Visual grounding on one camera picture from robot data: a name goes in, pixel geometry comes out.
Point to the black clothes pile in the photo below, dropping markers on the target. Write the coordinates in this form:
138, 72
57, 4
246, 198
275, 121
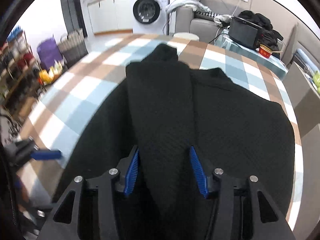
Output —
269, 37

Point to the white washing machine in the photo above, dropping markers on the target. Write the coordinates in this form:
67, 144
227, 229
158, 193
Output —
150, 17

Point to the black monitor screen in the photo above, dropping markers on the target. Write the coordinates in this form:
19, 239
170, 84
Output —
245, 33

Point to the white kitchen cabinet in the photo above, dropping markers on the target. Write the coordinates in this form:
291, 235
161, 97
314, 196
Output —
110, 15

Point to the plaid checkered blanket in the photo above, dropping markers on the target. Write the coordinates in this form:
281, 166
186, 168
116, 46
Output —
63, 112

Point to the green toy on bed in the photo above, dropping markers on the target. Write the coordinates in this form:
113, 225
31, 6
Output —
316, 80

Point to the red instant noodle cup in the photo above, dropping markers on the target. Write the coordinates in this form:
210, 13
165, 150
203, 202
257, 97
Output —
265, 51

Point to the woven laundry basket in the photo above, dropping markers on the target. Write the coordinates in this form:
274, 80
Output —
72, 47

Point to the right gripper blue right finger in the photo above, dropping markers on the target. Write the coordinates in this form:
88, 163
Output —
214, 182

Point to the black knit sweater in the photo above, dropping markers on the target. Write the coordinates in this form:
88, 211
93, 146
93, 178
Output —
163, 107

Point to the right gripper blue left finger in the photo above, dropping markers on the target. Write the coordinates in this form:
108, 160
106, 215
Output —
120, 179

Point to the purple bag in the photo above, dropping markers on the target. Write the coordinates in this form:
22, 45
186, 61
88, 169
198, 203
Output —
48, 53

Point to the light grey garment on sofa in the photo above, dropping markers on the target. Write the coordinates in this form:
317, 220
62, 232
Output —
193, 4

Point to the grey sofa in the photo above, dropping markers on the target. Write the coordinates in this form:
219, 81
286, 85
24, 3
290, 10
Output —
188, 21

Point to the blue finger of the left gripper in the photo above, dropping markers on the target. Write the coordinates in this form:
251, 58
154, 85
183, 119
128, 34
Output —
46, 154

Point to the grey bed with headboard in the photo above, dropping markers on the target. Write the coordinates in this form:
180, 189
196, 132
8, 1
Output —
301, 61

